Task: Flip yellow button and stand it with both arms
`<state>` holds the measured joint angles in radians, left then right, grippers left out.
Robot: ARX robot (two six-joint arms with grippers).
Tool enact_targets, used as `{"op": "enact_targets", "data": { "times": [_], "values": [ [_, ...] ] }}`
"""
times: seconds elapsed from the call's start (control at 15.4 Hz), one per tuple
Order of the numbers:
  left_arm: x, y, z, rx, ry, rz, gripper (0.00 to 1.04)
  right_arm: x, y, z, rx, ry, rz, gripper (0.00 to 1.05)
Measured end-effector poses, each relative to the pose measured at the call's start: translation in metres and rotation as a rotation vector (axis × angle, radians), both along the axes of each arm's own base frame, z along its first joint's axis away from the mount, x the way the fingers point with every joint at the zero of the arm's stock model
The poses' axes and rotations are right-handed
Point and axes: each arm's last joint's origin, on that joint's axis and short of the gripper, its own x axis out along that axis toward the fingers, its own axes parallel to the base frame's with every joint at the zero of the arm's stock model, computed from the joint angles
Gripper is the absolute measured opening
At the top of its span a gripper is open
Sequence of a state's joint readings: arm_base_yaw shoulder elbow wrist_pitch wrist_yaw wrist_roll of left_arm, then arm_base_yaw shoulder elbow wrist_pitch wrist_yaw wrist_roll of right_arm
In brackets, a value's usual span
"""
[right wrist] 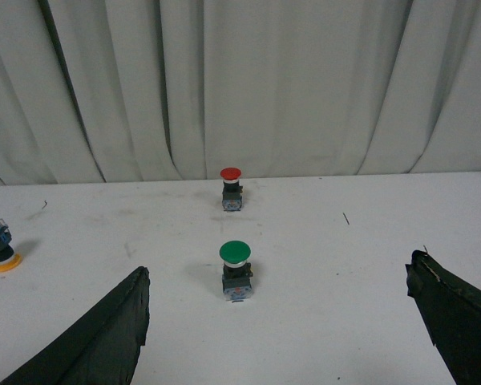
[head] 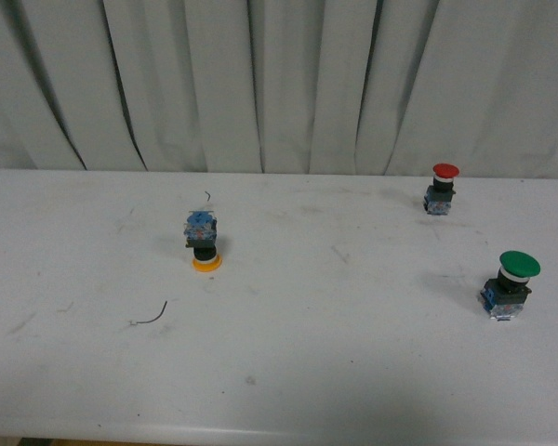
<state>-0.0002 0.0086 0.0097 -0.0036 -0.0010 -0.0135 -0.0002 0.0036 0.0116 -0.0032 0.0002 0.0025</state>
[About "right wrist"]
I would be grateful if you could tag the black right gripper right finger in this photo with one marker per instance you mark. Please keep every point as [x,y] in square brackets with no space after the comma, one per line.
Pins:
[451,311]

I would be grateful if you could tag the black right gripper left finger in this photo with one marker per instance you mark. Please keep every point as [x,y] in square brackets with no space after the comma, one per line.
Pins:
[102,347]

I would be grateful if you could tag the green push button switch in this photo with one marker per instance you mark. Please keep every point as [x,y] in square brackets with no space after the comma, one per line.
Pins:
[237,271]

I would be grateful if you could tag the red push button switch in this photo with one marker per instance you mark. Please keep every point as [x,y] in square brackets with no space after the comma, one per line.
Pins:
[232,200]

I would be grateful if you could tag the white curtain backdrop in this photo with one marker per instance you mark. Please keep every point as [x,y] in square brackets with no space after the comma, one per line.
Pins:
[120,91]

